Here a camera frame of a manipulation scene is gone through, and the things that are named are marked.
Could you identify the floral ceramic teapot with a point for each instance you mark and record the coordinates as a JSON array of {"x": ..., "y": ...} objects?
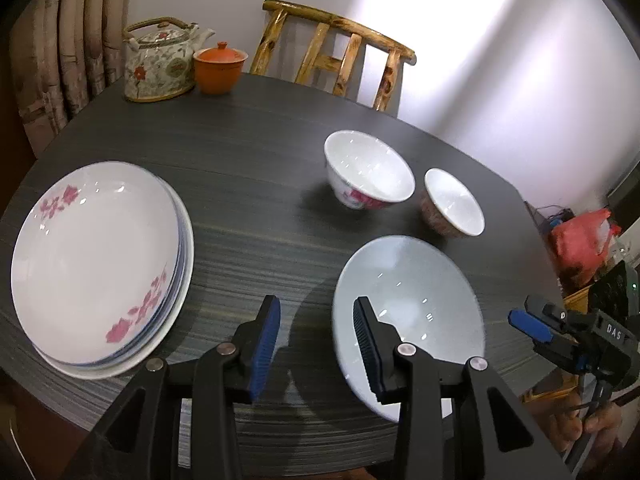
[{"x": 155, "y": 70}]

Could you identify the pink floral bowl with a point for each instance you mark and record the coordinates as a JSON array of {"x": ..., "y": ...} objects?
[
  {"x": 370, "y": 165},
  {"x": 452, "y": 200}
]

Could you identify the wooden chair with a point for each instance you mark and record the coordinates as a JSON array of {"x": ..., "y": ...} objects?
[{"x": 340, "y": 25}]

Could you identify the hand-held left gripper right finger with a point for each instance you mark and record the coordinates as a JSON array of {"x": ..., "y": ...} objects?
[{"x": 367, "y": 350}]

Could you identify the beige patterned curtain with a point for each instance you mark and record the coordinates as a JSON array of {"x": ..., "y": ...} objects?
[{"x": 75, "y": 35}]

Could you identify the small white floral plate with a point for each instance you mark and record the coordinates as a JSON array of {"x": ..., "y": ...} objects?
[{"x": 100, "y": 373}]

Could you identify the large pale blue bowl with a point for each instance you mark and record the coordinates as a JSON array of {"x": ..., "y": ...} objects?
[{"x": 415, "y": 300}]

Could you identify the large blue-rimmed floral plate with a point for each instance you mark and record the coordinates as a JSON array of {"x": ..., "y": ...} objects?
[{"x": 95, "y": 260}]

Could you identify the medium blue-rimmed floral plate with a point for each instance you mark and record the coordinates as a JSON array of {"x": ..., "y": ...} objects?
[{"x": 182, "y": 255}]

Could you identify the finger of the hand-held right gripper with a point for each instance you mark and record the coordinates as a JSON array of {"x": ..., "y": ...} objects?
[
  {"x": 527, "y": 322},
  {"x": 550, "y": 312}
]

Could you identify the orange lidded tea cup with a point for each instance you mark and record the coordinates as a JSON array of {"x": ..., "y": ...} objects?
[{"x": 215, "y": 75}]

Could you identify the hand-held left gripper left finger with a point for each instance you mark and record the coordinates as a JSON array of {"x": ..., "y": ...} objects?
[{"x": 267, "y": 350}]

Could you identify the red plastic bag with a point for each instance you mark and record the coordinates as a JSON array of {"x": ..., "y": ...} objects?
[{"x": 580, "y": 245}]

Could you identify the person's right hand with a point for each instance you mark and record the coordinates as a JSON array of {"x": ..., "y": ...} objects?
[{"x": 607, "y": 425}]

